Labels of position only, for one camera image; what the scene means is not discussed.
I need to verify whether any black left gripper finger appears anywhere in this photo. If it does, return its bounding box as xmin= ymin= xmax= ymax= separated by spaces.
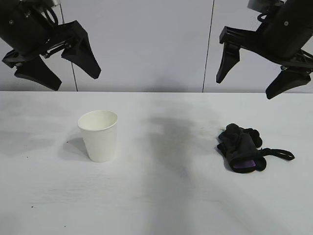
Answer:
xmin=61 ymin=36 xmax=102 ymax=79
xmin=14 ymin=56 xmax=62 ymax=91

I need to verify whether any black cloth with strap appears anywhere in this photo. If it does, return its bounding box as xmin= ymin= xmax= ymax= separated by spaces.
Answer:
xmin=216 ymin=123 xmax=295 ymax=173

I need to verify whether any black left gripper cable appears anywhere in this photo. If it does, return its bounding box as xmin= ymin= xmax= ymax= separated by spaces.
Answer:
xmin=43 ymin=3 xmax=60 ymax=26

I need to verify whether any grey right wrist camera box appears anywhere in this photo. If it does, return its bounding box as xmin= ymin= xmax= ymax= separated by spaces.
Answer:
xmin=247 ymin=0 xmax=286 ymax=12

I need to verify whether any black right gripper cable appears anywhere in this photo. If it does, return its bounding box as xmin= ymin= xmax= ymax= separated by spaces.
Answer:
xmin=256 ymin=9 xmax=269 ymax=23

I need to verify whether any white paper cup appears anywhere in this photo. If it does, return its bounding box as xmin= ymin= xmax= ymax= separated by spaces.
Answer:
xmin=77 ymin=110 xmax=118 ymax=163

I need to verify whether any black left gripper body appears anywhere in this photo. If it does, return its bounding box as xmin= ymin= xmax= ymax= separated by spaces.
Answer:
xmin=0 ymin=0 xmax=88 ymax=69

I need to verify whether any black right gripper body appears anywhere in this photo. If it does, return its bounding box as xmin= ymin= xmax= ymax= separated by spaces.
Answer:
xmin=219 ymin=0 xmax=313 ymax=74

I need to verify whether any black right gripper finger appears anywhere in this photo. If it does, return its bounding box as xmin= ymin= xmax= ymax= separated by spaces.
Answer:
xmin=266 ymin=69 xmax=312 ymax=100
xmin=216 ymin=43 xmax=242 ymax=84

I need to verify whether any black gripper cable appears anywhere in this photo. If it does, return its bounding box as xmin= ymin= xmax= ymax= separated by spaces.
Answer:
xmin=43 ymin=3 xmax=60 ymax=26
xmin=256 ymin=9 xmax=269 ymax=23

